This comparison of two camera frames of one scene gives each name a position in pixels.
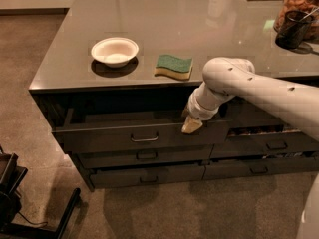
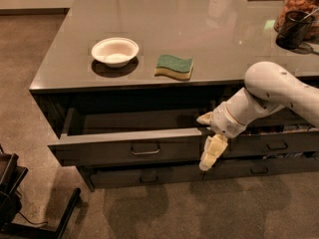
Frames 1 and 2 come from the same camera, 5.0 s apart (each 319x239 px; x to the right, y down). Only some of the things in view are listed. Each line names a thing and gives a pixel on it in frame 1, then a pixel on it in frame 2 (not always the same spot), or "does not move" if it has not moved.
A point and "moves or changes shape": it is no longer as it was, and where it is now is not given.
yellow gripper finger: [185, 112] to [206, 119]
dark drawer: [244, 168] does not move
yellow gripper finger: [191, 124] to [214, 144]
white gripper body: [199, 111] to [223, 122]
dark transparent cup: [294, 29] does not move
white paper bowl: [115, 51] does not move
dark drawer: [119, 129] moves or changes shape
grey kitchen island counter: [124, 62] does not move
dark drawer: [111, 176] does not move
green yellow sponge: [173, 67] does not move
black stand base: [11, 178] does not move
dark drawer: [263, 145] does not move
